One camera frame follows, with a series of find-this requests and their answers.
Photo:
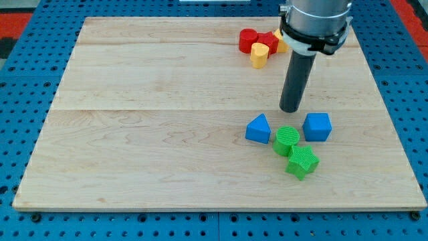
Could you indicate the yellow block behind arm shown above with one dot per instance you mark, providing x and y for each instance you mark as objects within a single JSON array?
[{"x": 282, "y": 46}]

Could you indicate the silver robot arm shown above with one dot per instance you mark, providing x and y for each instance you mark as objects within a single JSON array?
[{"x": 312, "y": 26}]

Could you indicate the blue cube block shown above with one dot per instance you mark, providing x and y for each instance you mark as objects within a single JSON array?
[{"x": 317, "y": 126}]

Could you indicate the blue triangle block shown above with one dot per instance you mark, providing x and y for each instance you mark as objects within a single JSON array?
[{"x": 258, "y": 130}]

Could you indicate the light wooden board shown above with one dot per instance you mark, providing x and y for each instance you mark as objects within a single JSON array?
[{"x": 150, "y": 116}]

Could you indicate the green cylinder block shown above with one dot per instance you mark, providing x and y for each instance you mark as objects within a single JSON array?
[{"x": 285, "y": 138}]

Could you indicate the yellow heart block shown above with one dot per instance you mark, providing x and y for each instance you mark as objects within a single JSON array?
[{"x": 259, "y": 55}]

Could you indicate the red cylinder block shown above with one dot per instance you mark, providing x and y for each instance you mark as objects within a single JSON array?
[{"x": 247, "y": 37}]

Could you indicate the green star block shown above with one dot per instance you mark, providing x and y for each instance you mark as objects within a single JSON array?
[{"x": 301, "y": 161}]

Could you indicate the red star block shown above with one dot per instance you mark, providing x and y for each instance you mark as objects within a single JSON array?
[{"x": 270, "y": 40}]

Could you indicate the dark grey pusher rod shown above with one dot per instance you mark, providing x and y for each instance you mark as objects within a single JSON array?
[{"x": 297, "y": 75}]

